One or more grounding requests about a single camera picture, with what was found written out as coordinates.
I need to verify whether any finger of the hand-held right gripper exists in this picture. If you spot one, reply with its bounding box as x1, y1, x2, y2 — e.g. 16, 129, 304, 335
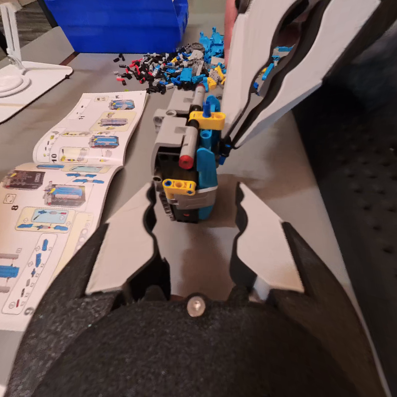
231, 0, 382, 149
221, 0, 310, 141

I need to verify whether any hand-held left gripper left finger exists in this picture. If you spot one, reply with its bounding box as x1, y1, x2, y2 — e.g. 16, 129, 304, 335
85, 183, 171, 295

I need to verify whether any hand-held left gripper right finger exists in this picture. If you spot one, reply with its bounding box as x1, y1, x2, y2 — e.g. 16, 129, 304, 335
230, 182, 306, 303

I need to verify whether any pile of toy brick pieces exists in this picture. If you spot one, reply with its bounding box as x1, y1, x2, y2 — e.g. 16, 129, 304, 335
112, 27, 294, 96

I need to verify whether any black toy connector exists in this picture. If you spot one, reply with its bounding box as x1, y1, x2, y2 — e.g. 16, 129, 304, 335
219, 136, 234, 165

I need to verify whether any grey blue toy brick model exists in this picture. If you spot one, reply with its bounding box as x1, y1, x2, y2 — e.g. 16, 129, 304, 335
151, 83, 227, 224

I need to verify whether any person's right hand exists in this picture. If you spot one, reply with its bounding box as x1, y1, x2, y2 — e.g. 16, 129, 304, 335
224, 0, 240, 67

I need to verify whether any open instruction booklet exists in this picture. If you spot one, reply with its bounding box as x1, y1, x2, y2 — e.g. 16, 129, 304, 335
0, 91, 150, 331

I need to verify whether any black perforated board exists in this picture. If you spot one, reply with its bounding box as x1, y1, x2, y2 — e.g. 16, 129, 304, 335
292, 28, 397, 397

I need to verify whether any blue plastic bin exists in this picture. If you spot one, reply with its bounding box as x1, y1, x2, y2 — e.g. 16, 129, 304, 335
43, 0, 190, 54

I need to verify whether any white book stand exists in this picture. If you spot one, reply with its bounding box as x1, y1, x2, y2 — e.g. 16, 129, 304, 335
0, 0, 74, 125

